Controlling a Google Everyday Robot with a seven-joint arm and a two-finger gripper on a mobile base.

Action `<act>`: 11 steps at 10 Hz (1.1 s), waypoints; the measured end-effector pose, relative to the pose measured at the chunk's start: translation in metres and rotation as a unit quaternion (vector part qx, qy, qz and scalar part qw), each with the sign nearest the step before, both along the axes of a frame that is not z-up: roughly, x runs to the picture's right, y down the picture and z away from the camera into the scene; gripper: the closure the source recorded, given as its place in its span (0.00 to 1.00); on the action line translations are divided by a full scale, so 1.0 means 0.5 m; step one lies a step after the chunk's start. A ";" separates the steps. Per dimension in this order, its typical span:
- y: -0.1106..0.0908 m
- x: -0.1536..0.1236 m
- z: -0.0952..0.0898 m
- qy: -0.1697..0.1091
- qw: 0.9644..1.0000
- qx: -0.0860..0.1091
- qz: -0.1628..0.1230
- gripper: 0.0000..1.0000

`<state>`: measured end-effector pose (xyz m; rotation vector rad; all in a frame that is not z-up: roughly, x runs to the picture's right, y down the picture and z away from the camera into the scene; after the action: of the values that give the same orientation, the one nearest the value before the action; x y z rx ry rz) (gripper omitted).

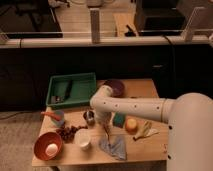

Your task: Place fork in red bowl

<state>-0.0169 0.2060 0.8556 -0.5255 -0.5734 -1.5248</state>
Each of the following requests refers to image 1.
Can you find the orange fruit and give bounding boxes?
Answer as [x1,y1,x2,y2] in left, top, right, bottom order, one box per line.
[125,118,138,132]

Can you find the bunch of red grapes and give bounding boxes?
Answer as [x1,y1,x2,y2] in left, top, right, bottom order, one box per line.
[56,126,87,143]

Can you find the green plastic tray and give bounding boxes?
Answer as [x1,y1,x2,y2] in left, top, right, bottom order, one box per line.
[46,73,96,109]

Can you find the red bowl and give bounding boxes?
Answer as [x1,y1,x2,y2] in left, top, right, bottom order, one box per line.
[34,132,63,161]

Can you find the white egg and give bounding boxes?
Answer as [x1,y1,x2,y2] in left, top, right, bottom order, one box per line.
[45,144,58,156]

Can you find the blue cloth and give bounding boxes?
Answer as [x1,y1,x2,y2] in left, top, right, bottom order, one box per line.
[99,135,127,161]

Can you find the teal sponge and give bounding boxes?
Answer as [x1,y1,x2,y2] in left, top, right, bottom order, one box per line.
[112,113,126,128]

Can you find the small metal cup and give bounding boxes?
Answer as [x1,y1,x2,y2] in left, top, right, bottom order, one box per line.
[83,110,95,126]

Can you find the blue cup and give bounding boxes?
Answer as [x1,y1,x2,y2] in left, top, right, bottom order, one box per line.
[51,110,65,127]

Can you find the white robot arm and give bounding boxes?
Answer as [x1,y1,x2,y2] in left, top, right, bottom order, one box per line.
[90,85,213,171]

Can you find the orange carrot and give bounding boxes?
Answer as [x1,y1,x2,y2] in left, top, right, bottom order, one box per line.
[41,112,61,121]

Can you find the black object in tray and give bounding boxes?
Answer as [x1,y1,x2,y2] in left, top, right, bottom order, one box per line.
[64,80,72,100]

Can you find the white cup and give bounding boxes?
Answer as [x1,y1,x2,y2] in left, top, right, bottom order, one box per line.
[74,129,91,150]

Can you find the purple plate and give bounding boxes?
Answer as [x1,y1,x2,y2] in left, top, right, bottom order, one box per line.
[104,79,125,97]

